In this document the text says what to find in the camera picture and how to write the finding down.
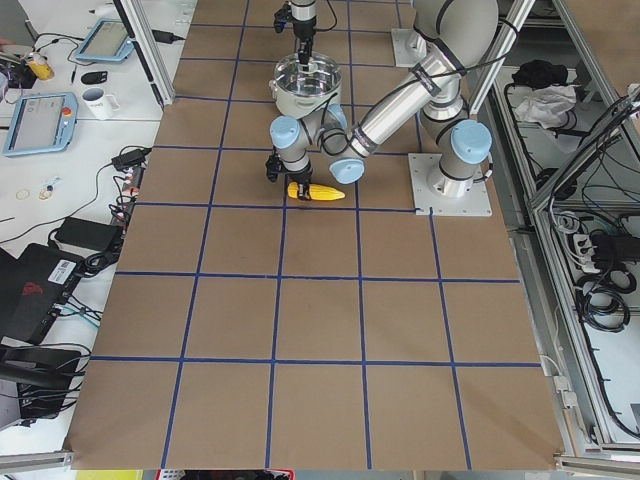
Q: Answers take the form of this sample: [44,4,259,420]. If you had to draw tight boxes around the white crumpled cloth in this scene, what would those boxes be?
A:
[514,85,577,129]

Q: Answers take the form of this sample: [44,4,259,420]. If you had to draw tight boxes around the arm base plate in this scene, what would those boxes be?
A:
[408,153,492,217]
[391,28,435,68]

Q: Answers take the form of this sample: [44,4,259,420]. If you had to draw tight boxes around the pale green electric pot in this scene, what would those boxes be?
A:
[269,52,342,118]

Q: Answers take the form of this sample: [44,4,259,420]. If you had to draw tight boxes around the black laptop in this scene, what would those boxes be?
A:
[1,243,84,345]

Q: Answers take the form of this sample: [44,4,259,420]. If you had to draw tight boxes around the yellow corn cob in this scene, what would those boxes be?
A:
[287,182,346,201]

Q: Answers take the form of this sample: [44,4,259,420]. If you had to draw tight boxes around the black power adapter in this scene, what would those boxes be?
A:
[54,217,122,252]

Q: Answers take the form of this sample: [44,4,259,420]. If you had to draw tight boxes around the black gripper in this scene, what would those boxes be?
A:
[284,167,313,200]
[297,34,313,66]

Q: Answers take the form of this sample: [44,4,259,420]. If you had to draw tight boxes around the yellow cup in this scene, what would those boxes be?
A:
[27,52,55,81]

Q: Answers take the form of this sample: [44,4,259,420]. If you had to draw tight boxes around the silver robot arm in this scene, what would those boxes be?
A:
[266,1,498,200]
[288,0,316,66]

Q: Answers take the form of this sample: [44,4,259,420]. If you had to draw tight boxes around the white mug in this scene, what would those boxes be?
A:
[82,87,120,120]

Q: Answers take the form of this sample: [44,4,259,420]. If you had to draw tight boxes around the far blue teach pendant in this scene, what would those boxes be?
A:
[75,18,134,63]

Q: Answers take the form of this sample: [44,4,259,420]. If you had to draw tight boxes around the black cloth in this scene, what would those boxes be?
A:
[512,59,568,89]

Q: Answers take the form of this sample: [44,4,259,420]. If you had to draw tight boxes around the black computer mouse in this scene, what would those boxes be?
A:
[80,70,108,85]

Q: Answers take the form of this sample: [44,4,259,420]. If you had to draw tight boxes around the blue teach pendant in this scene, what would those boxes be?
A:
[75,18,134,63]
[2,92,78,157]

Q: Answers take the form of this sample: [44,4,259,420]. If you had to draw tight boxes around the coiled black cable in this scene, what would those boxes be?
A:
[574,279,632,334]

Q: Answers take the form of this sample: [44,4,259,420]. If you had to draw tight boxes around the near blue teach pendant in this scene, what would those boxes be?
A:
[2,92,78,157]

